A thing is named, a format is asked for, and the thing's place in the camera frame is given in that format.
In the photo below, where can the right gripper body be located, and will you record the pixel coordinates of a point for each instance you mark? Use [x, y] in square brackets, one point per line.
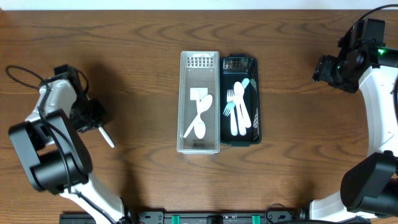
[321, 70]

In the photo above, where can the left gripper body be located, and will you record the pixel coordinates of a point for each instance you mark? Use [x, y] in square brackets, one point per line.
[94, 116]

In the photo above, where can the white plastic spoon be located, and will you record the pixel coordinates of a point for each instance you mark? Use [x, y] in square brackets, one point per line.
[106, 136]
[239, 90]
[199, 127]

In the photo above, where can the black plastic basket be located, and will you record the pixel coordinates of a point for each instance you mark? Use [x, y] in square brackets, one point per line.
[234, 68]

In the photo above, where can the white plastic spoon angled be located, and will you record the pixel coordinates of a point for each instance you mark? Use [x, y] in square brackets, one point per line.
[206, 102]

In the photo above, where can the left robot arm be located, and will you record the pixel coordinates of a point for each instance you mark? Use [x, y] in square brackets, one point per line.
[55, 159]

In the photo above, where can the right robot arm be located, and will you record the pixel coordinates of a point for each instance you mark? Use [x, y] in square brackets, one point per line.
[369, 189]

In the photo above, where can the clear plastic basket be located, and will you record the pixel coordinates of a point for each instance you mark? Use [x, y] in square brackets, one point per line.
[199, 76]

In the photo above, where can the black mounting rail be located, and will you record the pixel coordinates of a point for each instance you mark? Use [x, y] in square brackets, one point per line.
[271, 216]

